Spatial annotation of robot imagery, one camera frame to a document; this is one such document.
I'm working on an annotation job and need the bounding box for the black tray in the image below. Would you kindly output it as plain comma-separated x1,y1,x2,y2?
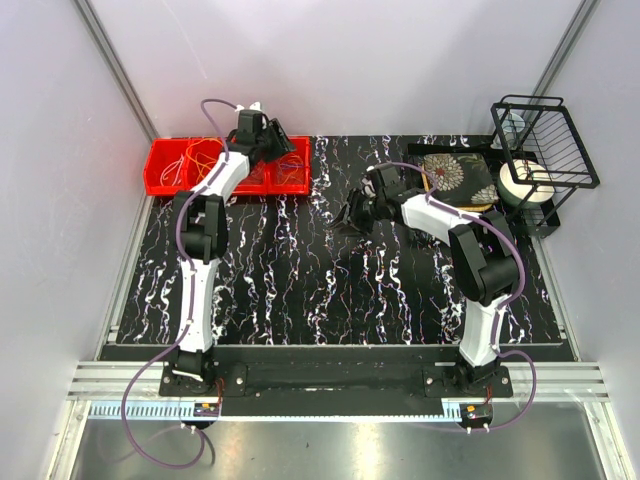
407,143,561,238

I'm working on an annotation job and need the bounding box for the yellow cable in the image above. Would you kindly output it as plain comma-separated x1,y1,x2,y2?
183,138,224,187

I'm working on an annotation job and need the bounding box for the aluminium frame rail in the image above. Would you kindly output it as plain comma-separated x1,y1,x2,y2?
67,361,163,400

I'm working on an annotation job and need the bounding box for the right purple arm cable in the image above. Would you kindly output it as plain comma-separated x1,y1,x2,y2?
369,162,539,434

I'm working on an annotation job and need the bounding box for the floral square plate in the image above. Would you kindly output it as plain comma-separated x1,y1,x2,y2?
419,153,499,212

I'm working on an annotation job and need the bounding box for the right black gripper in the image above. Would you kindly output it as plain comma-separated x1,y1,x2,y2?
327,188,385,239

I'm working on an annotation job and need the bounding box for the red storage bin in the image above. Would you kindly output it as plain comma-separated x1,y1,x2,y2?
143,138,191,197
181,137,224,190
268,136,311,195
233,162,273,196

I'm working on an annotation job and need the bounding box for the glass cup in rack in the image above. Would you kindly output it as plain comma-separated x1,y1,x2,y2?
501,113,526,149

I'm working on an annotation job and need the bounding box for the white green bowl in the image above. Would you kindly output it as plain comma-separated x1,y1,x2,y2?
498,159,555,208

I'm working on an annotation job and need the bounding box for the white cable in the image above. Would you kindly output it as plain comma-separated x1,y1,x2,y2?
158,153,187,190

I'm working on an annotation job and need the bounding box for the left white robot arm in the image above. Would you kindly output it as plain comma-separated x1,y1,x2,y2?
168,102,294,396

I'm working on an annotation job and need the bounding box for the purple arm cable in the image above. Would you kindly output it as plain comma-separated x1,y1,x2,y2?
120,98,246,469
369,162,539,434

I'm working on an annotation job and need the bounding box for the black wire dish rack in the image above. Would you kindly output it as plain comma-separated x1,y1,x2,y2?
491,94,600,218

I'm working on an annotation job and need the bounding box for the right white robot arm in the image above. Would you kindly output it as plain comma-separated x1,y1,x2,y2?
329,162,526,397

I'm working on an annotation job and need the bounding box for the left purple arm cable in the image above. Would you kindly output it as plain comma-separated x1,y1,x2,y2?
120,98,246,469

